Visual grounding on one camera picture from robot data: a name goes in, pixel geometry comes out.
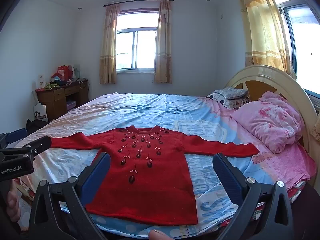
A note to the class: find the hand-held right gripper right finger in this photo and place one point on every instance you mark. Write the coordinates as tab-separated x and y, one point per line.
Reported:
227	180

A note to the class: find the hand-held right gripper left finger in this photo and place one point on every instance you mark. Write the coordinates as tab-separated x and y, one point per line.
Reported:
97	177

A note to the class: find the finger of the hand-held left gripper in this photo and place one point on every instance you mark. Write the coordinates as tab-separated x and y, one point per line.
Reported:
15	135
37	146

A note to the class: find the red knitted sweater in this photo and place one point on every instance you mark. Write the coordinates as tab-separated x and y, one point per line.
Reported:
155	185

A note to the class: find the person's left hand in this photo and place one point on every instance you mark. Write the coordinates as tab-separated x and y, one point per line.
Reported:
13	206

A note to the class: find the person's right hand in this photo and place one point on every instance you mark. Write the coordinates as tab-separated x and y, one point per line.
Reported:
160	235

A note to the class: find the white black paper bag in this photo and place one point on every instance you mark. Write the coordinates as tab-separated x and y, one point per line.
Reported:
40	111

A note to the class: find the brown wooden desk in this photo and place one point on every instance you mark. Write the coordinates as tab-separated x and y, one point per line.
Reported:
56	98

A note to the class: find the small white paper bag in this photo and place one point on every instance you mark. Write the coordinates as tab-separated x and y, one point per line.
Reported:
41	80

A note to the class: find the green yellow cloth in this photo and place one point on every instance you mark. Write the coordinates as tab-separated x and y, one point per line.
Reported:
51	85

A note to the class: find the pink towel blanket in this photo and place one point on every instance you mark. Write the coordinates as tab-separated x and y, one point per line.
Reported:
287	165

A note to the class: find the pink floral quilt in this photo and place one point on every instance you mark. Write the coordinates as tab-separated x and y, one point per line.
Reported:
270	122

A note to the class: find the red gift bag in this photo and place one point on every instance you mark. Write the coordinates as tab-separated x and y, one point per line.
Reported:
64	73

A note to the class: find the red floral pillow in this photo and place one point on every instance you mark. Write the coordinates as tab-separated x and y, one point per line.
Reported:
240	102

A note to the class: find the black white patterned pillow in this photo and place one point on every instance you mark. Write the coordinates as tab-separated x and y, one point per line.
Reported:
220	101

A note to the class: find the bed with printed sheet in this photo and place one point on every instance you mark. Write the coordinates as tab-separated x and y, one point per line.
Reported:
140	110

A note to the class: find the cream wooden headboard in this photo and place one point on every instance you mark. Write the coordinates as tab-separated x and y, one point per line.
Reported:
262	73

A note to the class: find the beige patterned curtain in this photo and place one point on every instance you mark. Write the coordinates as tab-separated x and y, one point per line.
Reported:
163	45
108	50

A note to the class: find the small sliding window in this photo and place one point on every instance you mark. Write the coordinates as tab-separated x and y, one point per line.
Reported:
136	42

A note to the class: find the large side window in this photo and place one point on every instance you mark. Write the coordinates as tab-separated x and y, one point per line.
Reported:
302	50

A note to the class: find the yellow patterned curtain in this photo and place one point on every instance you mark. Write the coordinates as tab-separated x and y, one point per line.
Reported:
262	30

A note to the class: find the black curtain rod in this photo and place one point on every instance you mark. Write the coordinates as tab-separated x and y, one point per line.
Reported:
137	2

